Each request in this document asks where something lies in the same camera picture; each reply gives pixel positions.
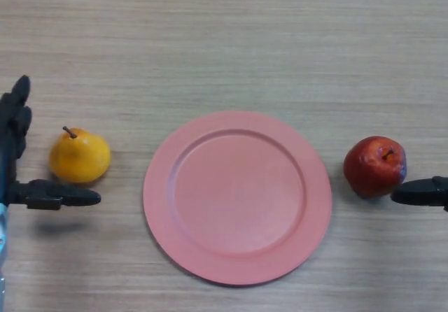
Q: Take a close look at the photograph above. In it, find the pink round plate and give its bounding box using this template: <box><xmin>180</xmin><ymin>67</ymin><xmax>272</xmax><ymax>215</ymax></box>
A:
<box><xmin>142</xmin><ymin>111</ymin><xmax>333</xmax><ymax>288</ymax></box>

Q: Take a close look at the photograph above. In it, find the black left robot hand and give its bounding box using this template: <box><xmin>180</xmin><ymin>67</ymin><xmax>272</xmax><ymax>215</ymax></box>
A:
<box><xmin>0</xmin><ymin>74</ymin><xmax>102</xmax><ymax>211</ymax></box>

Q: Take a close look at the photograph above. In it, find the yellow pear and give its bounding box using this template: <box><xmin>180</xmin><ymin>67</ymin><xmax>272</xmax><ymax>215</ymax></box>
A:
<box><xmin>48</xmin><ymin>126</ymin><xmax>112</xmax><ymax>184</ymax></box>

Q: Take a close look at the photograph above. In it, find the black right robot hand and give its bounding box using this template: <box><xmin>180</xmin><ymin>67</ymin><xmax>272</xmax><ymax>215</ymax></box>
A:
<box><xmin>391</xmin><ymin>176</ymin><xmax>448</xmax><ymax>213</ymax></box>

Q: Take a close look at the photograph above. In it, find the red apple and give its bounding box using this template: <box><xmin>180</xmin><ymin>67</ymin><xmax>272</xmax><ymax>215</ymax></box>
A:
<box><xmin>343</xmin><ymin>136</ymin><xmax>408</xmax><ymax>198</ymax></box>

